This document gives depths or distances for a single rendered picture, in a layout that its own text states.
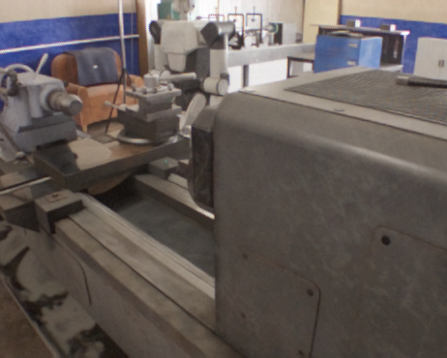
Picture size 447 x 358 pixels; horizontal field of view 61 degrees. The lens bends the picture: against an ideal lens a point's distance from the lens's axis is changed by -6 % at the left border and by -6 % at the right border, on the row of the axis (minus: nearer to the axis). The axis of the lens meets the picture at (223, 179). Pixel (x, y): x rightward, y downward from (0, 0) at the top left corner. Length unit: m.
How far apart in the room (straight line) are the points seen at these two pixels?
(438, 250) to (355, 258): 0.11
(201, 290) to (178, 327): 0.13
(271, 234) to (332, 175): 0.15
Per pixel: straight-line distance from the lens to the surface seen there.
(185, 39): 2.12
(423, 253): 0.49
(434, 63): 7.65
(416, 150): 0.47
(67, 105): 1.65
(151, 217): 1.53
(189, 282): 1.01
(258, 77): 6.26
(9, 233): 2.27
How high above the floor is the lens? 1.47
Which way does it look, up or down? 24 degrees down
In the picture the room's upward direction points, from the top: straight up
